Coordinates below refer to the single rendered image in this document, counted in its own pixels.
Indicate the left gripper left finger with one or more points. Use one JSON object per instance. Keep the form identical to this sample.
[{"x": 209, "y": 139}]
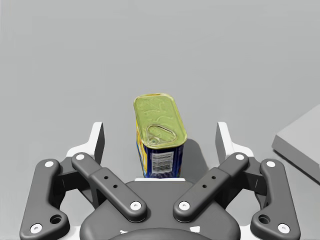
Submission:
[{"x": 105, "y": 181}]

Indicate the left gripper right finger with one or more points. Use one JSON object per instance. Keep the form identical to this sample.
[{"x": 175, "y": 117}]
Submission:
[{"x": 215, "y": 181}]

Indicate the green and blue rectangular can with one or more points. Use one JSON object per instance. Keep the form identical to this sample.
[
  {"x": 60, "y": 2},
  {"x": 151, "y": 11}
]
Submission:
[{"x": 160, "y": 136}]

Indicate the grey stand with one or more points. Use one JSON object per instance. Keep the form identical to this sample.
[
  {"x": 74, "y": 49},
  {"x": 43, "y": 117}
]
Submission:
[{"x": 298, "y": 147}]

